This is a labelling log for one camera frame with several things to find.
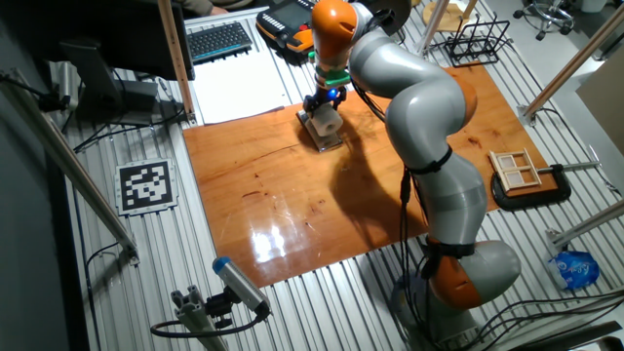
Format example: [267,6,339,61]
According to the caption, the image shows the black clamp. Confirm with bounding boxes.
[490,160,602,212]

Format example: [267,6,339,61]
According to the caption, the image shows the black camera cable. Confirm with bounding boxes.
[149,304,269,339]

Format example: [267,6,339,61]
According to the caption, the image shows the round wooden stool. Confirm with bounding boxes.
[422,0,479,33]

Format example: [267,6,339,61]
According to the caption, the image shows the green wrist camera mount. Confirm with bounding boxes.
[309,51,352,90]

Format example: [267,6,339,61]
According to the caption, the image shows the silver camera with blue end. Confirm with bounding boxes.
[212,256,272,318]

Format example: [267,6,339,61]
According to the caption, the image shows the black strap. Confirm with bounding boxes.
[421,236,478,280]
[403,145,454,176]

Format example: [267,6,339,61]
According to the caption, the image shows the silver metal post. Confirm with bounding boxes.
[416,0,450,55]

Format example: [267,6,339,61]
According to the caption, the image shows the small wooden frame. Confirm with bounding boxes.
[488,147,543,190]

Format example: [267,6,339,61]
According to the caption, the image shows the black round device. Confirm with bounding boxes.
[363,0,413,36]

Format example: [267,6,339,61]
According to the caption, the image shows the white printed paper sheet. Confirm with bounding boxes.
[189,48,293,126]

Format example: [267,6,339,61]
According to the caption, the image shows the brown cardboard box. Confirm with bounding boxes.
[575,58,624,157]

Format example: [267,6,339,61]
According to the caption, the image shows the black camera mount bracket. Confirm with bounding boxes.
[204,287,240,331]

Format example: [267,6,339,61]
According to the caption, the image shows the black floor cables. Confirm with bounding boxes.
[467,287,624,351]

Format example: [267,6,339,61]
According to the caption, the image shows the black monitor stand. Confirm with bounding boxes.
[58,38,160,126]

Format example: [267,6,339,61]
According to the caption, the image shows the office chair wheeled base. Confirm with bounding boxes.
[512,0,576,42]

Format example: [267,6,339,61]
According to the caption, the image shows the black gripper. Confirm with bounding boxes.
[302,85,349,116]

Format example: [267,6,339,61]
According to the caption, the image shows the black monitor cables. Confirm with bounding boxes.
[71,104,187,153]

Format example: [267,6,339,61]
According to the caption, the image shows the short aluminium profile post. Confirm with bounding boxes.
[170,285,230,351]

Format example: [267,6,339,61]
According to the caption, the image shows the black white fiducial marker board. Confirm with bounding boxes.
[114,158,180,217]

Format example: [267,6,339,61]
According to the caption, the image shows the black computer keyboard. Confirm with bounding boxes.
[186,20,254,64]

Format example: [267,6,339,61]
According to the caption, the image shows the black wire rack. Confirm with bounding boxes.
[441,12,512,67]

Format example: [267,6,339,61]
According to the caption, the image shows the black computer monitor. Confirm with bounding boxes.
[0,0,196,82]

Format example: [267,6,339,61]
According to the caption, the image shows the blue plastic bag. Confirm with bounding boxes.
[546,250,601,293]

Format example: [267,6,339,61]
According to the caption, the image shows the grey metal cylinder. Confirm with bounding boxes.
[57,60,82,111]

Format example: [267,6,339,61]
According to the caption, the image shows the white toilet paper roll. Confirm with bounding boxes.
[307,100,344,138]

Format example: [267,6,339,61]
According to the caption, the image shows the black cable bundle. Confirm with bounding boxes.
[350,80,440,347]

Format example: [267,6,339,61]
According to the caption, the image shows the orange black teach pendant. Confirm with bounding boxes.
[255,0,318,54]

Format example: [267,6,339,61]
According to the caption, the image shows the long aluminium frame beam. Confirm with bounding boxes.
[0,67,141,267]
[544,199,624,253]
[519,4,624,128]

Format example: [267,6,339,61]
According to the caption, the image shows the shiny metal toilet paper holder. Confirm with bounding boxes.
[295,107,345,153]

